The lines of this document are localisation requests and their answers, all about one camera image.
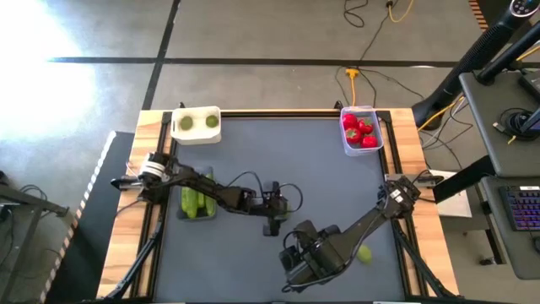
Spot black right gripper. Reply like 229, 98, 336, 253
278, 243, 352, 293

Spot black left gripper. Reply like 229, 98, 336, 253
251, 180, 292, 238

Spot clear plastic bin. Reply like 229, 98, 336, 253
175, 166, 219, 222
339, 105, 385, 158

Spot white plastic bin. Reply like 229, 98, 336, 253
170, 105, 223, 147

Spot white paper sheet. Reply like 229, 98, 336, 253
428, 168, 473, 219

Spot black cart with striped edge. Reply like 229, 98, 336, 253
38, 129, 137, 304

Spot grey keyboard desk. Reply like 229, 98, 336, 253
479, 175, 540, 281

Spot backlit keyboard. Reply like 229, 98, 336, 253
499, 185, 540, 232

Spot grey metal stand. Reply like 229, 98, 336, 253
0, 170, 71, 299

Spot black tower fan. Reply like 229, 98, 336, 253
411, 0, 540, 130

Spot black diagonal frame strut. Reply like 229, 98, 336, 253
103, 209, 166, 301
392, 214, 451, 300

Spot yellow power cord plug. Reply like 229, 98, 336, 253
345, 67, 360, 107

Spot long black floor cable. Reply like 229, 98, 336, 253
335, 16, 465, 170

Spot black looped floor cable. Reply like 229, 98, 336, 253
343, 0, 369, 30

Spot coiled black cable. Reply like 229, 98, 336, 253
492, 107, 533, 144

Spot yellow floor cable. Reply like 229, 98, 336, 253
386, 0, 415, 24

